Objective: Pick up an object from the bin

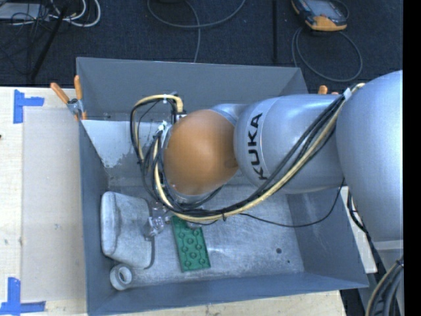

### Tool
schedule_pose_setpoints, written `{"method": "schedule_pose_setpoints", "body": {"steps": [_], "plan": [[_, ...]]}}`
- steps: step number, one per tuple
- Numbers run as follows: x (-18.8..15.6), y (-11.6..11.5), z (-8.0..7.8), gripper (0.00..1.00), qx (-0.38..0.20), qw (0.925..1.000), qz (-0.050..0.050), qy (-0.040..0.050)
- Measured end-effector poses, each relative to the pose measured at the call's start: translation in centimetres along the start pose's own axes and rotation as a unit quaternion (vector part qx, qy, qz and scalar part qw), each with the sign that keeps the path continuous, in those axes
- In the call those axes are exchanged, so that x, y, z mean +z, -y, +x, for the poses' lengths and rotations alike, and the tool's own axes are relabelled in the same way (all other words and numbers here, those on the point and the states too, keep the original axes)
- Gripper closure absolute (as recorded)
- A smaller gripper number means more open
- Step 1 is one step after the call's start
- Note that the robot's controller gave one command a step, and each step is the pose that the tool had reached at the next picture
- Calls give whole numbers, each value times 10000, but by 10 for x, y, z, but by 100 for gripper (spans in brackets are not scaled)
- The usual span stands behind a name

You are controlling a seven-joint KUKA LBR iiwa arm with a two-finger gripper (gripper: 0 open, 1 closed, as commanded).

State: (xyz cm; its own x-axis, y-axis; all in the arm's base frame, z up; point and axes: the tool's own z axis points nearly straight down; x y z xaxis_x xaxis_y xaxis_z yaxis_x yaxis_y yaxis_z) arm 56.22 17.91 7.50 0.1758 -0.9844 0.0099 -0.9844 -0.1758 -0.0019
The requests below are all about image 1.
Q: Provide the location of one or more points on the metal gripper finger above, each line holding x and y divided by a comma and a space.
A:
154, 231
156, 222

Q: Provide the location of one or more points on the dark green flat block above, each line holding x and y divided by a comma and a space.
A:
192, 247

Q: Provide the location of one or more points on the grey metal bin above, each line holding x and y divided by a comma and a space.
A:
250, 249

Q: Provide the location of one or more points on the pale wood flat board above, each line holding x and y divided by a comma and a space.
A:
49, 193

